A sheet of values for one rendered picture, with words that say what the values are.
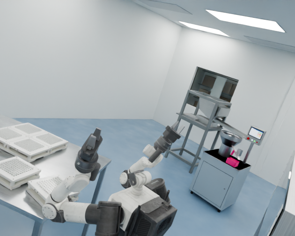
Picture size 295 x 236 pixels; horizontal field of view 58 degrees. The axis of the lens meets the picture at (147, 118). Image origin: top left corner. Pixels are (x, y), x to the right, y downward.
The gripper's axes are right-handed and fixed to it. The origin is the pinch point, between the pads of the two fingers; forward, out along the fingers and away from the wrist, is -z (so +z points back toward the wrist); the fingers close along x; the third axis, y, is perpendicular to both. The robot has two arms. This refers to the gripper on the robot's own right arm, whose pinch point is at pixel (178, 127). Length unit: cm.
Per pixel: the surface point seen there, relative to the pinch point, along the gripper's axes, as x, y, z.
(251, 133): -243, 156, -42
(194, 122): -241, 271, 9
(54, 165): 19, 61, 95
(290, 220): 22, -91, -10
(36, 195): 36, 14, 92
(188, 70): -316, 529, -78
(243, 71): -356, 398, -157
